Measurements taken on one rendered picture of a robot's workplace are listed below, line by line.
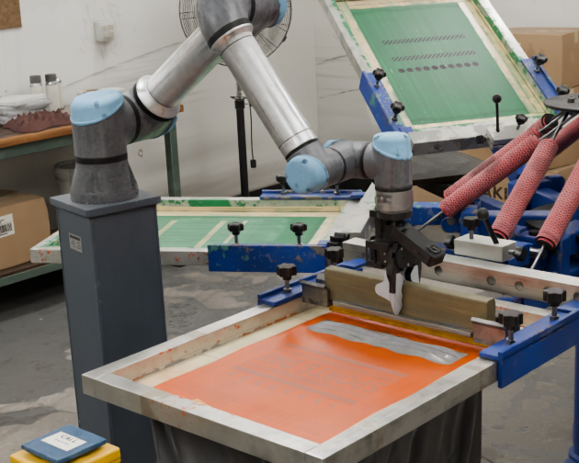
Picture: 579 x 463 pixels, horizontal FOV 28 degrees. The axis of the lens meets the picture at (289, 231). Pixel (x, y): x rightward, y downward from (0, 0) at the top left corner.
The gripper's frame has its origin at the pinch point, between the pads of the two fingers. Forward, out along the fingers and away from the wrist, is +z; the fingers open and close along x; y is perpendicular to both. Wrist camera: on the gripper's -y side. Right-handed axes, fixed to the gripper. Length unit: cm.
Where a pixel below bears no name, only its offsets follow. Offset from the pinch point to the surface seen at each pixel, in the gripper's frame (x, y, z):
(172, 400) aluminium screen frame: 58, 7, 2
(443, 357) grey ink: 8.8, -15.0, 5.1
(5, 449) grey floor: -29, 203, 98
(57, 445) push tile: 79, 12, 3
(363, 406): 35.0, -16.4, 5.4
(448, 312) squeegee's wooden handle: 1.5, -11.2, -1.1
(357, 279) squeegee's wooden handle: 1.5, 11.4, -4.3
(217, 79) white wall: -320, 381, 10
